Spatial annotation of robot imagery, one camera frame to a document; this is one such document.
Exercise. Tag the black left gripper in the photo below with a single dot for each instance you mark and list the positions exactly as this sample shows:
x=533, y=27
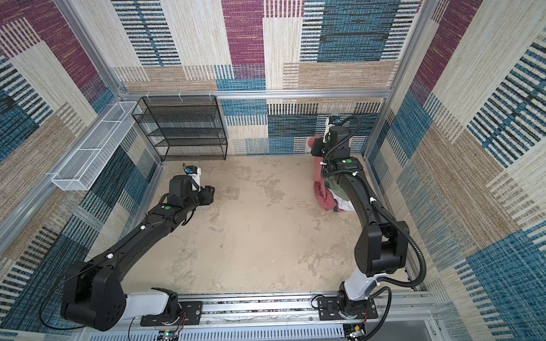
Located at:
x=207, y=195

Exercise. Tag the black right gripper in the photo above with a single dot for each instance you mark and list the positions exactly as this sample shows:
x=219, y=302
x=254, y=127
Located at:
x=316, y=150

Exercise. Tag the red cloth with grey trim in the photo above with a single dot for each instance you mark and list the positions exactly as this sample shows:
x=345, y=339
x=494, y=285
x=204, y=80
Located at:
x=323, y=195

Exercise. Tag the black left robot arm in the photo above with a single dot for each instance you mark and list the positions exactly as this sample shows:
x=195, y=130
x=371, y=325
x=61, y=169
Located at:
x=92, y=292

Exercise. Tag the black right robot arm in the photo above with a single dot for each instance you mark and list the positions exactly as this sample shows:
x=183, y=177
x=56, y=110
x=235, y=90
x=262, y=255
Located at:
x=382, y=247

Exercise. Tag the green cloth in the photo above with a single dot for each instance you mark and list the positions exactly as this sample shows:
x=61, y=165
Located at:
x=335, y=188

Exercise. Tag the white cloth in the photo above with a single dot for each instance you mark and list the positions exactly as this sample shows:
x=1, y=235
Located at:
x=344, y=205

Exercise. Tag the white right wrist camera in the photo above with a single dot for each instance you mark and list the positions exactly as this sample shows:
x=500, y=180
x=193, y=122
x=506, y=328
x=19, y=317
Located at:
x=331, y=135

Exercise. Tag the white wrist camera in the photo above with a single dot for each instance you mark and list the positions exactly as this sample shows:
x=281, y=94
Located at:
x=194, y=172
x=331, y=135

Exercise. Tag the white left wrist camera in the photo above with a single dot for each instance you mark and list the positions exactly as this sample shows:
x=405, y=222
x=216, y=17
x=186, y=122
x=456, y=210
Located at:
x=194, y=172

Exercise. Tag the black wire shelf rack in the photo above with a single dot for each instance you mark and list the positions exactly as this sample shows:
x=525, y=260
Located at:
x=183, y=128

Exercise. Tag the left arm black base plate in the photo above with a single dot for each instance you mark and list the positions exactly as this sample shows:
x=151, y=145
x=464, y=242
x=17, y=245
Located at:
x=181, y=313

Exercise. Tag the white mesh wall basket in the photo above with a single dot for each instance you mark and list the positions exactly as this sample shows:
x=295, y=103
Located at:
x=87, y=162

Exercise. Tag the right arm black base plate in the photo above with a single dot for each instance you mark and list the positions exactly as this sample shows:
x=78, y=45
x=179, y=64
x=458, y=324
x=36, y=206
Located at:
x=337, y=309

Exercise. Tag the aluminium front mounting rail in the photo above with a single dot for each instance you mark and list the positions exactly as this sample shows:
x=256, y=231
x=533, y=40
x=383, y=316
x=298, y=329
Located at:
x=402, y=315

